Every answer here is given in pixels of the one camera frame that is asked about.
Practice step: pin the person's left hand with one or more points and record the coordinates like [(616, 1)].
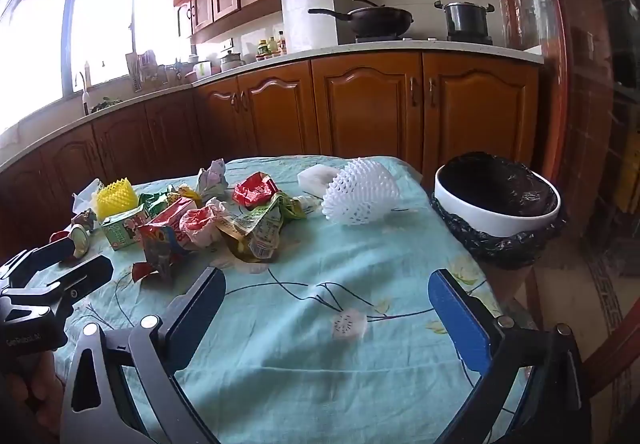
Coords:
[(45, 389)]

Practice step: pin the white foam block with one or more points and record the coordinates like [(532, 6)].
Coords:
[(314, 176)]

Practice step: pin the white foam fruit net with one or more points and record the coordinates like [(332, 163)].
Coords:
[(360, 194)]

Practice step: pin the metal faucet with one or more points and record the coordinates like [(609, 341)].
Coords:
[(85, 99)]

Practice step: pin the yellow sauce bottle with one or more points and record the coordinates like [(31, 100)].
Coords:
[(273, 46)]

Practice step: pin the wooden lower kitchen cabinets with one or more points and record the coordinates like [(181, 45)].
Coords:
[(365, 109)]

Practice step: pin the green drink carton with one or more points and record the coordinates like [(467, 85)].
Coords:
[(122, 229)]

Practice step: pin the steel cooking pot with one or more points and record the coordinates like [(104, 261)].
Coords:
[(465, 19)]

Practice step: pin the red snack box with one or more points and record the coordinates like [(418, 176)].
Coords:
[(165, 234)]

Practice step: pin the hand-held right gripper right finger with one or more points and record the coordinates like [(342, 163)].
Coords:
[(460, 319)]

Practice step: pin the black wok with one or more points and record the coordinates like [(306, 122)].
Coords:
[(380, 19)]

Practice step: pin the crumpled patterned paper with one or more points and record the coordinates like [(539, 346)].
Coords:
[(212, 176)]

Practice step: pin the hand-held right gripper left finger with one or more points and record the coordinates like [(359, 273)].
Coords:
[(200, 314)]

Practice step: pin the yellow foam fruit net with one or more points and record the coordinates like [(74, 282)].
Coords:
[(117, 199)]

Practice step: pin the red and white plastic bag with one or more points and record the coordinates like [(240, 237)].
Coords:
[(200, 224)]

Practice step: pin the small red wrapper piece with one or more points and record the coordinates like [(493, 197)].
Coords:
[(142, 270)]

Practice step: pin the white kitchen countertop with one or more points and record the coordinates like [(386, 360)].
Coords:
[(300, 56)]

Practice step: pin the black bin bag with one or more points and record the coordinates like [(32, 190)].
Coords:
[(500, 184)]

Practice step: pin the white trash bin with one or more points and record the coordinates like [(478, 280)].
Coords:
[(490, 221)]

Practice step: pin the ceramic jar with lid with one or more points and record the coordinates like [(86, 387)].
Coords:
[(232, 61)]

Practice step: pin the utensil rack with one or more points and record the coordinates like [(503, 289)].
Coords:
[(142, 69)]

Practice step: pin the light blue floral tablecloth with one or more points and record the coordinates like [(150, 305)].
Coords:
[(300, 349)]

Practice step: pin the wooden framed glass door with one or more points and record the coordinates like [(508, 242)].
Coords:
[(575, 74)]

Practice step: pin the yellow wooden folding chair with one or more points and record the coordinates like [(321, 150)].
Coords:
[(627, 169)]

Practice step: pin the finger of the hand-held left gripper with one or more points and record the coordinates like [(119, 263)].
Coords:
[(45, 254), (80, 276)]

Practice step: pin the kitchen window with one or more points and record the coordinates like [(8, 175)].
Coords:
[(100, 24)]

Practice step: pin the round tin lid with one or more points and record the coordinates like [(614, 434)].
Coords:
[(79, 240)]

